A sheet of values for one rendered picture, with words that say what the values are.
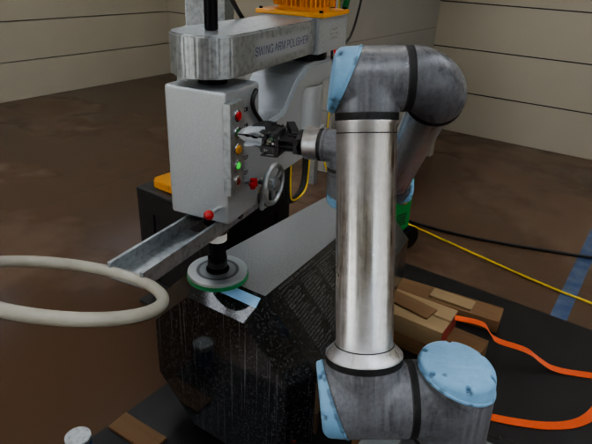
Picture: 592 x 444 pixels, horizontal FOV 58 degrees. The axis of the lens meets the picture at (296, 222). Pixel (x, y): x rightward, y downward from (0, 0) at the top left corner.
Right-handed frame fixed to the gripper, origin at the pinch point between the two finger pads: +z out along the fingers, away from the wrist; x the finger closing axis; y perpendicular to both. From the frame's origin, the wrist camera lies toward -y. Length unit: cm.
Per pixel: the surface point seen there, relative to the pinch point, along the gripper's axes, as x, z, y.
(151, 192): 64, 94, -78
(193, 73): -17.4, 12.1, 4.6
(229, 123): -3.8, 2.2, 3.8
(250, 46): -23.0, 1.7, -11.4
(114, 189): 135, 232, -210
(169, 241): 33.5, 21.2, 12.9
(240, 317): 67, 5, 1
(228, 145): 2.8, 2.9, 4.0
